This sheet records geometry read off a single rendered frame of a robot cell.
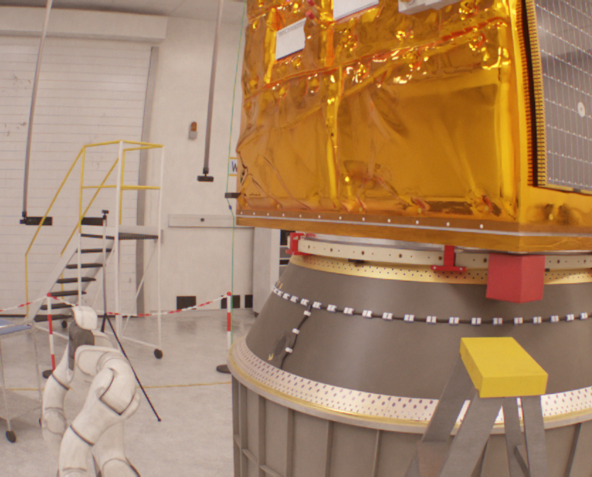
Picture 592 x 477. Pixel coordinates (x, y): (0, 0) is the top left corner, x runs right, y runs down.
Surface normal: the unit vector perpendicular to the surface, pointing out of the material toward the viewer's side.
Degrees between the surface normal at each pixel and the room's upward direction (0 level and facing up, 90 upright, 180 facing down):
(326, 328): 62
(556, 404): 43
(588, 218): 91
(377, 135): 88
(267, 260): 90
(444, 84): 95
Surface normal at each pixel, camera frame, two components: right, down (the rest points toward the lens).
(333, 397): -0.40, -0.73
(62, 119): 0.52, 0.05
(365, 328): -0.52, -0.46
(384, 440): -0.46, 0.02
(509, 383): -0.14, 0.04
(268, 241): -0.85, -0.01
